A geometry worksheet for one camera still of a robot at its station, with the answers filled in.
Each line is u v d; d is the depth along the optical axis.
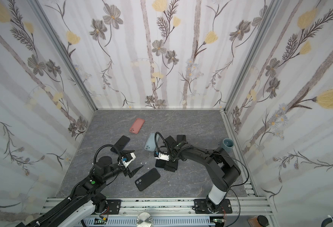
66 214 0.49
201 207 0.73
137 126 1.12
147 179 0.84
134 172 0.69
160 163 0.80
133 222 0.70
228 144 0.96
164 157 0.80
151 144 0.99
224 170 0.46
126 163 0.65
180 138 1.04
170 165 0.79
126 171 0.68
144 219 0.58
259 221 0.62
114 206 0.73
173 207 0.75
